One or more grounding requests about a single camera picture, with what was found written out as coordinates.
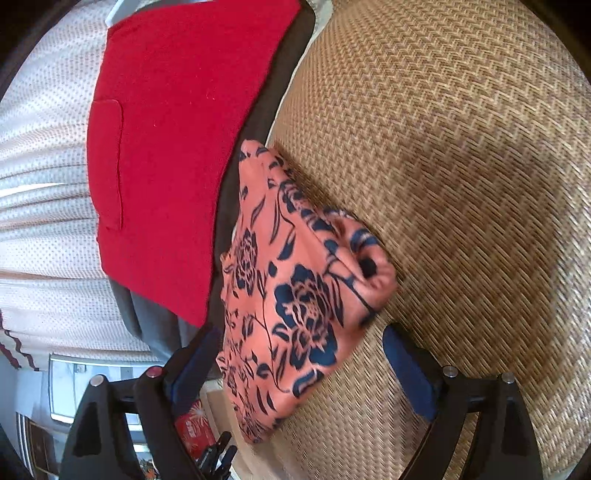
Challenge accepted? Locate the window frame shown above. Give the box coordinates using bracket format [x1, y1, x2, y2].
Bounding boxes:
[46, 353, 160, 430]

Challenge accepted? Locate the grey cloth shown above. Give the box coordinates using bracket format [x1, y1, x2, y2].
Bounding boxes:
[108, 277, 204, 365]

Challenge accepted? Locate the pink floral garment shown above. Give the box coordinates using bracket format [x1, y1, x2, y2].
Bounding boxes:
[216, 138, 399, 445]

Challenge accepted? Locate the red printed box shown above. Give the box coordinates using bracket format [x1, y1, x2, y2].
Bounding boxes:
[174, 397, 218, 462]

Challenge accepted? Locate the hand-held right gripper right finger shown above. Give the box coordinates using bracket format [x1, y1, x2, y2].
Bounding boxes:
[382, 322, 542, 480]

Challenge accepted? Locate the white dotted curtain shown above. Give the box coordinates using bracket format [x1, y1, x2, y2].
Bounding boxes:
[0, 0, 158, 365]

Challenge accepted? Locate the red knitted garment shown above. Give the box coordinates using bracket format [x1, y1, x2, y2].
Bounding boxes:
[87, 0, 302, 329]

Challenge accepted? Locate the woven rattan mat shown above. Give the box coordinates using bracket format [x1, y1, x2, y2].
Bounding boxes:
[231, 0, 591, 480]

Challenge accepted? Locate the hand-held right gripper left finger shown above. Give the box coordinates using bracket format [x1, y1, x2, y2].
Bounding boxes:
[59, 329, 221, 480]

